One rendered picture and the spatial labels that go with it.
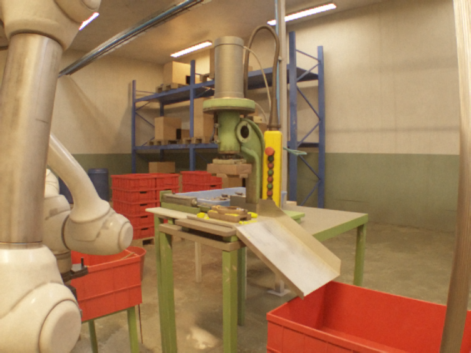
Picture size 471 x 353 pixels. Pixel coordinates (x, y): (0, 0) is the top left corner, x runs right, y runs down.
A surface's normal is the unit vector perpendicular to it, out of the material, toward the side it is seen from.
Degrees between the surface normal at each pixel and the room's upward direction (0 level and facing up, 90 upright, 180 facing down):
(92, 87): 90
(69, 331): 96
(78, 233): 103
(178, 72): 90
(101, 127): 90
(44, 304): 53
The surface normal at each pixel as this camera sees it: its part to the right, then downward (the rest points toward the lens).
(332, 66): -0.69, 0.05
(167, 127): 0.73, 0.04
